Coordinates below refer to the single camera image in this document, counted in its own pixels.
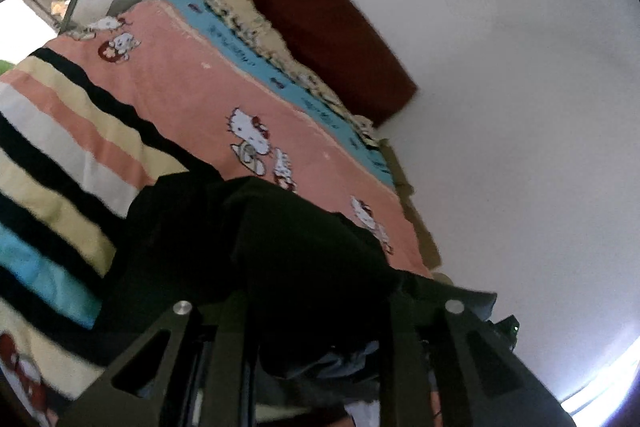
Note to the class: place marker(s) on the cream patterned bed sheet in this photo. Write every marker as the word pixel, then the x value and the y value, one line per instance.
pixel 280 42

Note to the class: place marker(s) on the black padded hooded jacket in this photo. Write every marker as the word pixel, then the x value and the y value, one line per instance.
pixel 280 257

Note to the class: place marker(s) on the green pillow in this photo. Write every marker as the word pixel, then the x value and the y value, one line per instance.
pixel 4 68

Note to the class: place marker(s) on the wooden bed side rail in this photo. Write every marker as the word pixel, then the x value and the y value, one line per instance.
pixel 412 207

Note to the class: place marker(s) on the dark red wooden headboard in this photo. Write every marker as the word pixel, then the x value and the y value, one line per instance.
pixel 325 27

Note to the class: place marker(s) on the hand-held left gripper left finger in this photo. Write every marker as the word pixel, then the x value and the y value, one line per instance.
pixel 232 357

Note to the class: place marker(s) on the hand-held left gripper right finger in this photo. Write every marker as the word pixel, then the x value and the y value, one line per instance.
pixel 407 357

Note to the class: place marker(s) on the pink cartoon cat printed blanket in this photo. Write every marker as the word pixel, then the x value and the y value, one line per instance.
pixel 190 97

